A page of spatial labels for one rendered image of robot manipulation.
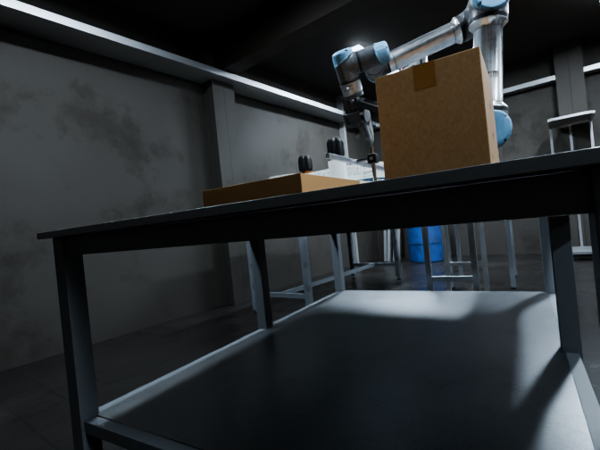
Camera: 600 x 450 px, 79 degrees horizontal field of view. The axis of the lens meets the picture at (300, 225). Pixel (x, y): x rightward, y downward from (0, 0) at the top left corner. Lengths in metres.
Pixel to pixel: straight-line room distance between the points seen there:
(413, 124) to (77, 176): 2.87
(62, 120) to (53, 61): 0.45
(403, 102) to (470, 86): 0.15
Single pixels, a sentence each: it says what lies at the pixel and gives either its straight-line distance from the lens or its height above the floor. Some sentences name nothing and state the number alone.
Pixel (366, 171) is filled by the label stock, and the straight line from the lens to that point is 2.00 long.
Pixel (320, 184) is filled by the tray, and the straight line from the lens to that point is 0.77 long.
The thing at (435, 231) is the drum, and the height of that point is 0.45.
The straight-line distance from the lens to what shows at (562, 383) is 1.42.
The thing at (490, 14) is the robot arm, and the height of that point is 1.36.
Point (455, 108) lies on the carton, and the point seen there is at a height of 1.00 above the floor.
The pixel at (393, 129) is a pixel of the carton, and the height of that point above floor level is 0.98.
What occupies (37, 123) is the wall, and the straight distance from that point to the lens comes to 3.42.
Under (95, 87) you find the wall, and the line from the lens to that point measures 3.69.
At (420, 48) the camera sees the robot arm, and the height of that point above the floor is 1.37.
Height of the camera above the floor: 0.77
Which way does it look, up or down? level
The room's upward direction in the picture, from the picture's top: 6 degrees counter-clockwise
